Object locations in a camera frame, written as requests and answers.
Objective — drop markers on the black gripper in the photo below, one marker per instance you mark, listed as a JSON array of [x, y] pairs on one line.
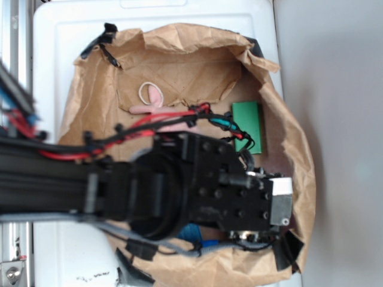
[[245, 202]]

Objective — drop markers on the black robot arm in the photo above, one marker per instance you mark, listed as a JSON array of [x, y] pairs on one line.
[[184, 178]]

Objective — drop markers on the blue wooden block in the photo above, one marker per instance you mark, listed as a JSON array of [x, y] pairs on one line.
[[190, 233]]

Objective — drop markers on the green wooden block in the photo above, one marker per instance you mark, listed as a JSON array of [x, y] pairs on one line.
[[246, 116]]

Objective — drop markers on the brown paper bag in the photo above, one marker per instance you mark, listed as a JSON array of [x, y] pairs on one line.
[[193, 64]]

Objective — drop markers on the white plastic bin lid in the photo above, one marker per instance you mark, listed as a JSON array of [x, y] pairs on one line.
[[70, 253]]

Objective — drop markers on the aluminium frame rail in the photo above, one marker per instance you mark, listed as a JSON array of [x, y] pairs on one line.
[[17, 260]]

